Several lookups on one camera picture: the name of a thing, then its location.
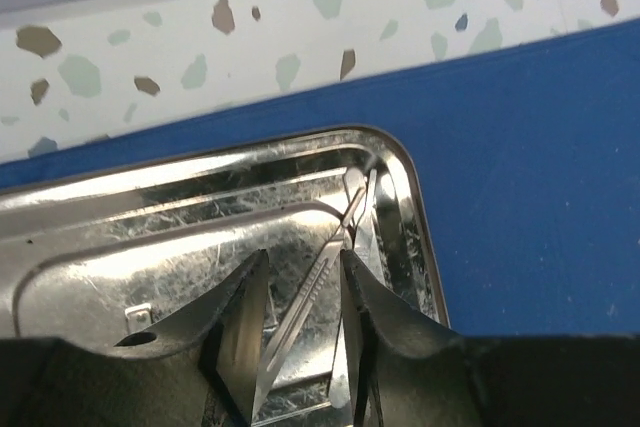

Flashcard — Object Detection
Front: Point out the steel scalpel handle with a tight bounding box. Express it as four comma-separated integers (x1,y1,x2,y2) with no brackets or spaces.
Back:
328,168,384,409
252,167,366,419

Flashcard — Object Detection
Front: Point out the steel instrument tray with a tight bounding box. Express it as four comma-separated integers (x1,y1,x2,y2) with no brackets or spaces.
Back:
0,122,451,427

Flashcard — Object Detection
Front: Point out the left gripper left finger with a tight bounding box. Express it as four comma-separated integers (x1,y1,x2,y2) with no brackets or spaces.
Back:
1,250,269,426

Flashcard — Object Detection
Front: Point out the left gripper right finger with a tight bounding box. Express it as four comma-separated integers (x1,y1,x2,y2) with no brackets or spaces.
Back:
340,251,639,426

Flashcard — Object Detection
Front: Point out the blue cloth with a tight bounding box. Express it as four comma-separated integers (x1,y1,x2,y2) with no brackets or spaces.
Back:
1,21,639,334

